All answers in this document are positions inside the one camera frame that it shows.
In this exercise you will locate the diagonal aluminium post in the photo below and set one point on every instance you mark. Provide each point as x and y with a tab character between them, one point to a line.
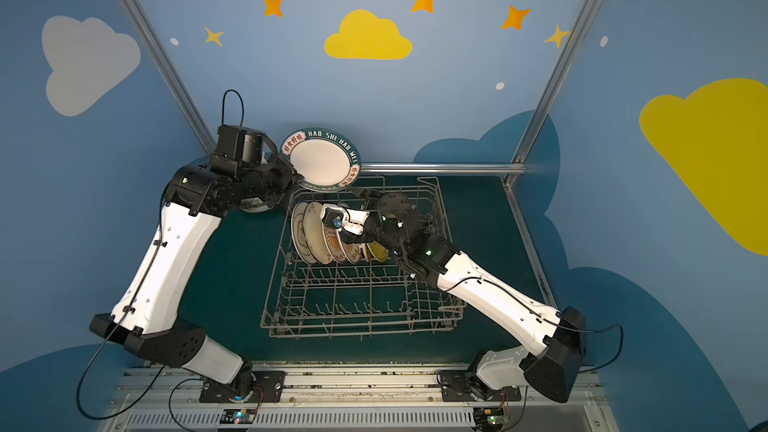
172	131
583	20

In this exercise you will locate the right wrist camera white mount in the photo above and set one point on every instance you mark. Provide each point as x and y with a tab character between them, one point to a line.
343	218

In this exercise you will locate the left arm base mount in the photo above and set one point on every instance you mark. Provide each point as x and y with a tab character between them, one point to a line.
267	385

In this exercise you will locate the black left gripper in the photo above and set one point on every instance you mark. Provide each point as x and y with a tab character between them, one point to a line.
283	174

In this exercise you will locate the white plate black emblem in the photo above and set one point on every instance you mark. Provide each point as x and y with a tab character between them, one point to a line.
298	235

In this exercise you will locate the grey wire dish rack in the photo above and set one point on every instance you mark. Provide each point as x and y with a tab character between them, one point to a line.
344	299

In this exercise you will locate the yellow woven plate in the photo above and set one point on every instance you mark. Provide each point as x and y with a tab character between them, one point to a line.
378	252

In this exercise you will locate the cream plate floral rim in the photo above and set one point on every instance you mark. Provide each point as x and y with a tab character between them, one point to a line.
314	233

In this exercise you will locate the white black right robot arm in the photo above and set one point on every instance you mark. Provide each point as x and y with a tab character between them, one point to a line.
551	343

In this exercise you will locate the left green circuit board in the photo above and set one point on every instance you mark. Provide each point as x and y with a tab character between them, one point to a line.
238	417

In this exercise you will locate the green circuit board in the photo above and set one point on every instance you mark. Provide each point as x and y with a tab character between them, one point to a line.
238	417
489	419

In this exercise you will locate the right green circuit board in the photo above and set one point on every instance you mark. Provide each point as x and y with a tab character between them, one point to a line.
489	419

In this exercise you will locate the aluminium rail base frame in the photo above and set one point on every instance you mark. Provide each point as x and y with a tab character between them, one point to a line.
346	397

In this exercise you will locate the right diagonal aluminium post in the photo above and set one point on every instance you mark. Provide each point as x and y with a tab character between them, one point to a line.
583	20

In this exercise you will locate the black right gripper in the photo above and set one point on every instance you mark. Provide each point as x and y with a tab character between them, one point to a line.
352	236

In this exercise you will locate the white plate green text rim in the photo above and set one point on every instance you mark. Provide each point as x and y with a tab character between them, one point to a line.
326	160

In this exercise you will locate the horizontal aluminium frame bar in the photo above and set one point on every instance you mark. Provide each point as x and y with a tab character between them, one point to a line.
443	169

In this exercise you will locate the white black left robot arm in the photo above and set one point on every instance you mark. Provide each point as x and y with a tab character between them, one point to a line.
245	165

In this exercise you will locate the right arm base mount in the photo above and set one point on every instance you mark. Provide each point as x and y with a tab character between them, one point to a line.
464	386

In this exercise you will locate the left diagonal aluminium post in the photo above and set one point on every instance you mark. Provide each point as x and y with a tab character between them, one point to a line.
172	131

